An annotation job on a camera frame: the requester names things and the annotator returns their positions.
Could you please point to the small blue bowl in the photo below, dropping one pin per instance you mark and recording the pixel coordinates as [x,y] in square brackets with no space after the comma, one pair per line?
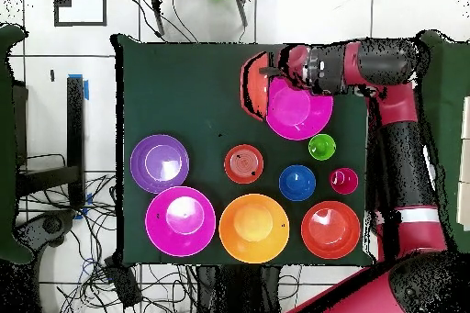
[297,182]

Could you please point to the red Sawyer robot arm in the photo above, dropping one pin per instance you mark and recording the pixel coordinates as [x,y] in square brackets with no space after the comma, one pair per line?
[389,59]

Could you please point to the green cloth side table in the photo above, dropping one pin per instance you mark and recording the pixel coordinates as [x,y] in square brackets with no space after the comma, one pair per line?
[5,144]
[449,144]

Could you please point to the large pink bowl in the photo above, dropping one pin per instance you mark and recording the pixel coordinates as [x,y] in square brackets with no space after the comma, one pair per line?
[297,114]
[180,221]

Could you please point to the large orange bowl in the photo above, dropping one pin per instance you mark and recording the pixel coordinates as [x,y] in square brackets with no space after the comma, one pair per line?
[254,228]

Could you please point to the black power box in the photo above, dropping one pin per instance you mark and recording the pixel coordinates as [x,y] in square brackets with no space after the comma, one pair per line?
[123,283]

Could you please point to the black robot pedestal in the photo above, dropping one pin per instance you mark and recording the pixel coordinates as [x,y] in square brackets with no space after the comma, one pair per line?
[238,291]

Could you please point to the black rounded floor base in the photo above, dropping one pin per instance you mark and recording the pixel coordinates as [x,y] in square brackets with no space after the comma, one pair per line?
[51,225]

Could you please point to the black metal stand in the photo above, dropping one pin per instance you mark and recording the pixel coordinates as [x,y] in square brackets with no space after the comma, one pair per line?
[75,125]

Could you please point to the green cup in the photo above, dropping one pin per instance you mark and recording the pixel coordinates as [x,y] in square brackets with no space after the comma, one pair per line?
[322,147]

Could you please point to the stack of white boxes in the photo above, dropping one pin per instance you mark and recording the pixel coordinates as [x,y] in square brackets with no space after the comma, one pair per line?
[464,162]

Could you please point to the purple bowl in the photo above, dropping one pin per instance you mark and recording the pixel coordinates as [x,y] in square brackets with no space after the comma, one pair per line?
[159,164]

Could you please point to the dark green tablecloth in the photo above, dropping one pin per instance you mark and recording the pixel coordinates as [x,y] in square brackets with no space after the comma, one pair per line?
[176,89]

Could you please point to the small red-orange bowl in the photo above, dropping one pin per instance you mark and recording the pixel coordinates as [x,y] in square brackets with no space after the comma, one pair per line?
[243,164]

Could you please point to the medium red-orange bowl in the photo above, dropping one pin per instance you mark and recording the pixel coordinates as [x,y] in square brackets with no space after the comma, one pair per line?
[330,230]
[257,89]

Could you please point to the crimson cup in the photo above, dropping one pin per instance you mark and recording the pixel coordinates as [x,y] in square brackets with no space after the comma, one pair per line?
[343,181]

